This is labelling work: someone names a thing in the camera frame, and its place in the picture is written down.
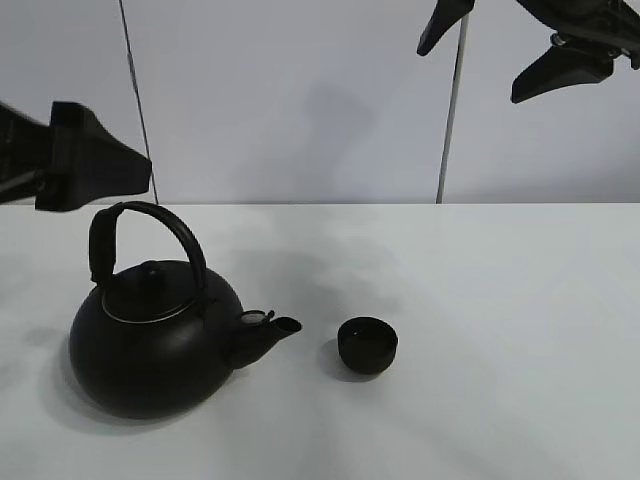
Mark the black teapot with handle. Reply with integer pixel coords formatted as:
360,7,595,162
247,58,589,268
68,201,302,419

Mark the small black teacup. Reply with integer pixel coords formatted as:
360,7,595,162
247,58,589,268
337,316,398,375

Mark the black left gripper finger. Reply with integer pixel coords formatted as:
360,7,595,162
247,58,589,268
35,101,151,212

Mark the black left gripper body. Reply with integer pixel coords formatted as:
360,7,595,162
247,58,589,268
1,102,52,204

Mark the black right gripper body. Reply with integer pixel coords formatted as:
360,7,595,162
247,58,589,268
518,0,639,70

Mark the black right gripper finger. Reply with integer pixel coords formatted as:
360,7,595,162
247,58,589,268
416,0,475,56
511,43,614,104

